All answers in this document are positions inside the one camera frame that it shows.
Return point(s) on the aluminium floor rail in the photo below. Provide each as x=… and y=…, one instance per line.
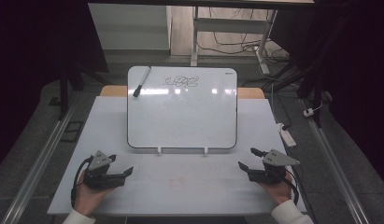
x=37, y=168
x=336, y=168

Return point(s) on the white cabinet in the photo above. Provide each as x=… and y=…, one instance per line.
x=130, y=28

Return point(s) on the white power strip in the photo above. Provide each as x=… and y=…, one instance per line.
x=287, y=137

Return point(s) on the white dry-erase whiteboard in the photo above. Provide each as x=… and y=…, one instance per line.
x=183, y=121

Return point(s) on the person's right hand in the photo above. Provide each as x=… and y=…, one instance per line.
x=280, y=191

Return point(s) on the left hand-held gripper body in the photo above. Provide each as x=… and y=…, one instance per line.
x=101, y=179

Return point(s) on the white whiteboard stand foot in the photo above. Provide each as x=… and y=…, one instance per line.
x=206, y=151
x=159, y=151

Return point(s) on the black floor plate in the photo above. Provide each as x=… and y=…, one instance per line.
x=72, y=131

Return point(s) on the white metal desk frame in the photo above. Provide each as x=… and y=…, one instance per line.
x=230, y=25

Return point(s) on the small white adapter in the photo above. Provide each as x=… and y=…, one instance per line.
x=308, y=112

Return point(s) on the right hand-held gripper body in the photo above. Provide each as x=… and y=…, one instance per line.
x=272, y=172

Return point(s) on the black metal stand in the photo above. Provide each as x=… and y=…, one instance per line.
x=64, y=93

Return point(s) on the person's left hand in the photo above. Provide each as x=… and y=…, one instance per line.
x=87, y=199

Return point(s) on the black and white marker pen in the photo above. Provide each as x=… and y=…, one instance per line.
x=142, y=81

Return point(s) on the wooden table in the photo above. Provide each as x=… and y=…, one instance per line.
x=113, y=90

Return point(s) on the white table cover sheet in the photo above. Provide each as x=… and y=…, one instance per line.
x=186, y=183

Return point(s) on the black plug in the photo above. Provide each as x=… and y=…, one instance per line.
x=286, y=127

